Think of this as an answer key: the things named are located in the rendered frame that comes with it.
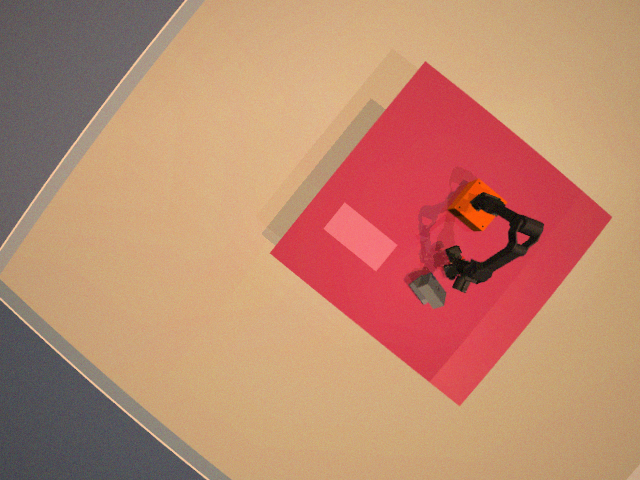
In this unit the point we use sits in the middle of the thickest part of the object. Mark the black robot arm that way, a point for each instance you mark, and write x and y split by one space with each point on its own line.
477 272

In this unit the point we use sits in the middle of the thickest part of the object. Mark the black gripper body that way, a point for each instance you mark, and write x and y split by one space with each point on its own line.
453 253

